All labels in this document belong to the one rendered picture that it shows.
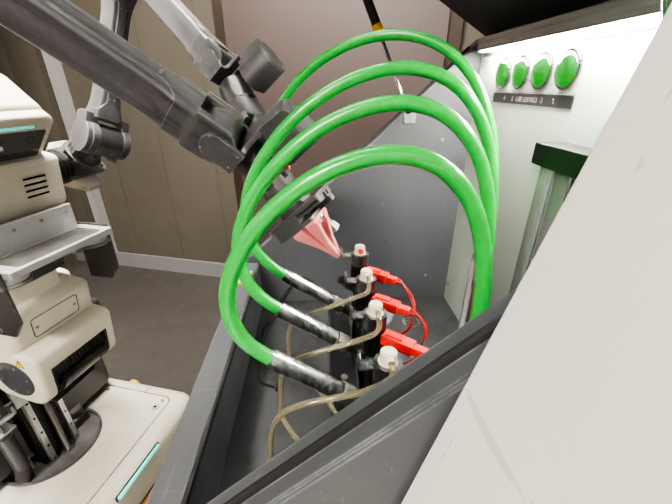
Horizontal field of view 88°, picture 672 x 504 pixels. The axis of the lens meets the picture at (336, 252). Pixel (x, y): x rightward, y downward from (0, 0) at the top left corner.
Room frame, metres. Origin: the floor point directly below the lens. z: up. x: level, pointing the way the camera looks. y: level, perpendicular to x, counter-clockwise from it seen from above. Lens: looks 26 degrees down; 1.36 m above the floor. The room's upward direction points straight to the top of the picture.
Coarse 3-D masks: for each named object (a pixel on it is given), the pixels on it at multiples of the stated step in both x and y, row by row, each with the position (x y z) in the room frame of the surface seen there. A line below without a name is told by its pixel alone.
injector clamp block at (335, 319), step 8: (328, 312) 0.53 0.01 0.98; (336, 312) 0.53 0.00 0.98; (328, 320) 0.52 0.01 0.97; (336, 320) 0.51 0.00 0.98; (344, 320) 0.51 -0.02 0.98; (336, 328) 0.49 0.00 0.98; (344, 328) 0.49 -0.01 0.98; (336, 352) 0.43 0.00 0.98; (344, 352) 0.43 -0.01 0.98; (336, 360) 0.41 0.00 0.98; (344, 360) 0.41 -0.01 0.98; (352, 360) 0.41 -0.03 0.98; (336, 368) 0.39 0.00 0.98; (344, 368) 0.39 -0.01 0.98; (352, 368) 0.39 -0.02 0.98; (336, 376) 0.38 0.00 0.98; (344, 376) 0.37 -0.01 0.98; (352, 376) 0.38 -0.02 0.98; (352, 384) 0.36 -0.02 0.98; (336, 408) 0.32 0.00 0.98
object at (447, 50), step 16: (368, 32) 0.57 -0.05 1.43; (384, 32) 0.56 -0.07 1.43; (400, 32) 0.55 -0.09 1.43; (416, 32) 0.55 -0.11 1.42; (336, 48) 0.58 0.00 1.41; (352, 48) 0.58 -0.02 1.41; (432, 48) 0.54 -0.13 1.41; (448, 48) 0.53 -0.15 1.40; (320, 64) 0.59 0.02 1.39; (464, 64) 0.52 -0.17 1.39; (304, 80) 0.61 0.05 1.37; (480, 80) 0.52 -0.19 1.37; (288, 96) 0.61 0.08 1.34; (480, 96) 0.51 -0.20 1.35; (496, 128) 0.51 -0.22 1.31; (496, 144) 0.50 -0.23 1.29
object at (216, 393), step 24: (240, 288) 0.67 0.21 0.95; (240, 312) 0.57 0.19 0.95; (216, 336) 0.50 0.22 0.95; (216, 360) 0.44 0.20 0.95; (240, 360) 0.51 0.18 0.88; (216, 384) 0.39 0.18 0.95; (240, 384) 0.49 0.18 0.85; (192, 408) 0.35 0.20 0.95; (216, 408) 0.35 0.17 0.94; (192, 432) 0.31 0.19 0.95; (216, 432) 0.34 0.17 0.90; (168, 456) 0.28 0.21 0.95; (192, 456) 0.28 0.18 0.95; (216, 456) 0.33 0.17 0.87; (168, 480) 0.25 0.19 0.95; (192, 480) 0.25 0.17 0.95; (216, 480) 0.31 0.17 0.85
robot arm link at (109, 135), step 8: (104, 128) 0.89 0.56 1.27; (112, 128) 0.91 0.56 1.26; (104, 136) 0.87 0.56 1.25; (112, 136) 0.89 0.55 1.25; (120, 136) 0.91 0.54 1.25; (104, 144) 0.87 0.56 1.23; (112, 144) 0.88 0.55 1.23; (120, 144) 0.90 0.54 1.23; (96, 152) 0.86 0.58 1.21; (104, 152) 0.88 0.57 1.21; (112, 152) 0.89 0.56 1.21; (120, 152) 0.90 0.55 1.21; (112, 160) 0.90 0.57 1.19
